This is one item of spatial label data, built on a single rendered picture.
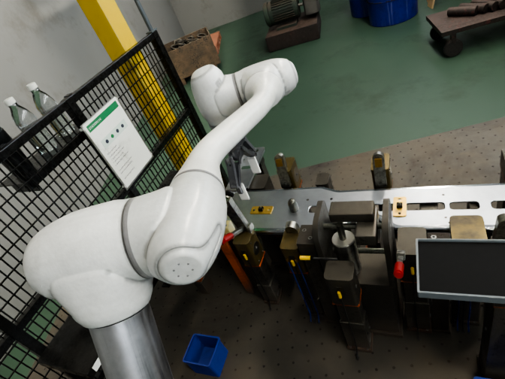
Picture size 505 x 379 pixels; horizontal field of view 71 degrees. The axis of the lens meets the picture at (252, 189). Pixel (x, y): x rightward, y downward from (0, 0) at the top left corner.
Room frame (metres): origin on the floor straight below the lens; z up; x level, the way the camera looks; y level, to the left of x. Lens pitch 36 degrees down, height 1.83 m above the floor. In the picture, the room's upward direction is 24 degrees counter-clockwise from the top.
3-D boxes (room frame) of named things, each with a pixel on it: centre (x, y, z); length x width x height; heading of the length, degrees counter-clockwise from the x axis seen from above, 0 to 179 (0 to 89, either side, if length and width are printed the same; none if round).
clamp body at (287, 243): (0.72, -0.04, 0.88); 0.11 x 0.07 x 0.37; 147
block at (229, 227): (0.92, 0.13, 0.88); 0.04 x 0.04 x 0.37; 57
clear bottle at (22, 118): (1.25, 0.60, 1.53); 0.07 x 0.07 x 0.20
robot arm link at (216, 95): (0.98, -0.02, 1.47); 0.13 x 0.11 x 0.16; 78
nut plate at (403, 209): (0.74, -0.39, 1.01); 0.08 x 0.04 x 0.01; 147
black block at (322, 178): (1.04, -0.26, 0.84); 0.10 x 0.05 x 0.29; 147
